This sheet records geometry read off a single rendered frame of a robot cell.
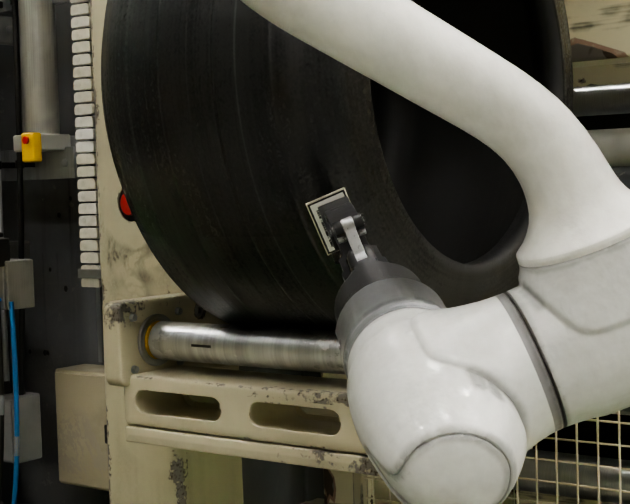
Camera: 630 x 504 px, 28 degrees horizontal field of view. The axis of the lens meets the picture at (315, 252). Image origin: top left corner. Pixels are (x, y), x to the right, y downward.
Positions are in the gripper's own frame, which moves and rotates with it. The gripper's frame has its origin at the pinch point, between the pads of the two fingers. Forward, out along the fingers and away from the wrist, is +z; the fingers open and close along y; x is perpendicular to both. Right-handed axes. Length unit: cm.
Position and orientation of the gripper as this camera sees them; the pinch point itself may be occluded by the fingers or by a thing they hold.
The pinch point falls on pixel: (341, 222)
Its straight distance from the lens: 115.4
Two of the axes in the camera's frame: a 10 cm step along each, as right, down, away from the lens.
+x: 9.3, -3.6, 0.0
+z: -1.7, -4.1, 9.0
